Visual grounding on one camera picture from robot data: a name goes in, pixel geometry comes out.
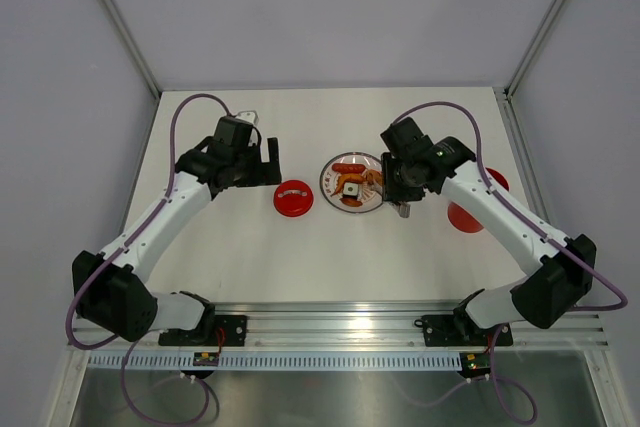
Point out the aluminium mounting rail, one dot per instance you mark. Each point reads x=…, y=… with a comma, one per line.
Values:
x=386, y=326

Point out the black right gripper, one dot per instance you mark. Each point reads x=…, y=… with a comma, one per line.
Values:
x=390, y=191

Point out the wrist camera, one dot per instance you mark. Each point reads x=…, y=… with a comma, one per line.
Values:
x=234, y=130
x=405, y=134

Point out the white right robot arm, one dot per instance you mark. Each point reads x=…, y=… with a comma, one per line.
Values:
x=557, y=268

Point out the orange chicken wing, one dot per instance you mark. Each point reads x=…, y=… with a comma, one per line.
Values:
x=348, y=178

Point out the left aluminium frame post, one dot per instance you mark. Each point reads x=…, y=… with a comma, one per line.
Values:
x=119, y=25

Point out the fried chicken nugget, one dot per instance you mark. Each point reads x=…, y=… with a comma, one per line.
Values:
x=367, y=193

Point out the red sausage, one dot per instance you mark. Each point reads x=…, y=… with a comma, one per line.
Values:
x=345, y=168

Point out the white slotted cable duct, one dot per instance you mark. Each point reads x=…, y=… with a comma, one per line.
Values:
x=279, y=361

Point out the red round lid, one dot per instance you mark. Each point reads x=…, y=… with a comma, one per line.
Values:
x=293, y=198

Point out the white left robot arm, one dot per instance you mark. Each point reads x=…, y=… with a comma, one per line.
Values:
x=110, y=286

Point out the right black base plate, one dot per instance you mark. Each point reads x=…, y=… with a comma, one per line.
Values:
x=449, y=330

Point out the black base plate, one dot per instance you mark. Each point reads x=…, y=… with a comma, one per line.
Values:
x=449, y=330
x=230, y=330

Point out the right aluminium frame post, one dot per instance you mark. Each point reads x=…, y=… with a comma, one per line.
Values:
x=544, y=29

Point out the sushi roll piece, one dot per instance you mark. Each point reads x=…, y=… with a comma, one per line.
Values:
x=351, y=190

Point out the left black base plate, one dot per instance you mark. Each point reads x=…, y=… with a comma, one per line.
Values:
x=230, y=330

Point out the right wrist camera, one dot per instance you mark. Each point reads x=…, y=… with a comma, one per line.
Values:
x=405, y=134

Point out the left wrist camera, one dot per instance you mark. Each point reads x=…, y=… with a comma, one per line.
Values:
x=234, y=130

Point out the aluminium frame post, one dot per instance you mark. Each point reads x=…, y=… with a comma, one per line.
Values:
x=119, y=25
x=544, y=29

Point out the red cylindrical lunch box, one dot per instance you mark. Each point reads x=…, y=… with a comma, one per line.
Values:
x=461, y=219

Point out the white printed plate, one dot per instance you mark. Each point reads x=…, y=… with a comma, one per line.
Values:
x=328, y=181

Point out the orange grilled fish piece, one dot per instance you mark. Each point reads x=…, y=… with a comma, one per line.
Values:
x=374, y=177

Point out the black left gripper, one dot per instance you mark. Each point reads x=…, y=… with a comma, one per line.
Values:
x=264, y=172

